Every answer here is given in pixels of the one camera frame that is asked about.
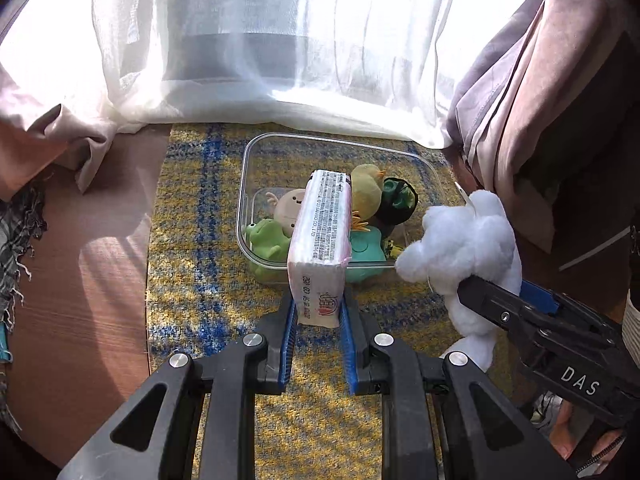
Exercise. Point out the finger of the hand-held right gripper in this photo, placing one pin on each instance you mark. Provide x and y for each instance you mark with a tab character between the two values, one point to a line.
540	297
495	307

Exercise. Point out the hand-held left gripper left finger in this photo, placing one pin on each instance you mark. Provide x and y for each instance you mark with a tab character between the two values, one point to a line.
286	340

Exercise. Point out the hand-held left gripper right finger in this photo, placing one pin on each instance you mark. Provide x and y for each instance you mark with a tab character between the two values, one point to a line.
348	355

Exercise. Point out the white plush toy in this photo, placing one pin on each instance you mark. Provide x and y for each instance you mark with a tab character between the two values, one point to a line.
465	240

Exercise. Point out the green frog toy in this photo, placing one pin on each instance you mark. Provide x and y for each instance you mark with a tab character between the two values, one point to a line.
267	242

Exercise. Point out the pink tissue pack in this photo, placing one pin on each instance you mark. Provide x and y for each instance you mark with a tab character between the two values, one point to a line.
320	230

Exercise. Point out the beige round deer toy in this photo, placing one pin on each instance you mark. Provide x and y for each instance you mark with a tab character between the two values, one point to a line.
290	207

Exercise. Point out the yellow chick toy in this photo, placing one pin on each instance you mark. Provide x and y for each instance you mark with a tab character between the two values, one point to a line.
365	190

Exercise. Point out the clear plastic container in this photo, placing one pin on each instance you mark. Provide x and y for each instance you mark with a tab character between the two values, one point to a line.
260	160

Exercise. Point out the person's right hand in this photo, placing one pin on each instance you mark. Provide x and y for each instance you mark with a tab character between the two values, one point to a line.
565	430

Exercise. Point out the teal flower toy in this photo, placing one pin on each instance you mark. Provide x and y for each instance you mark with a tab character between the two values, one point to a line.
367	255

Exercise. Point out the yellow blue plaid mat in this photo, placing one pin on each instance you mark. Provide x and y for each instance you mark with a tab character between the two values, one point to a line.
200	260

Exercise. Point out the black and green toy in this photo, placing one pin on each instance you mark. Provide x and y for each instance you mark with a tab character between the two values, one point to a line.
400	200

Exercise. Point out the mauve curtain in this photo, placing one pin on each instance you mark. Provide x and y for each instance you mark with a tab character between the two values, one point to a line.
500	125

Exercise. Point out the grey plaid fringed scarf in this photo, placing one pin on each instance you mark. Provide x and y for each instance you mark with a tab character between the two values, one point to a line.
12	240

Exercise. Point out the white sheer curtain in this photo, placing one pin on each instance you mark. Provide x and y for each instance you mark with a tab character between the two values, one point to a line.
250	35

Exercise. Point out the pink curtain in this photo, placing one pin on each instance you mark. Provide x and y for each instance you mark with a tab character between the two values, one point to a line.
30	150

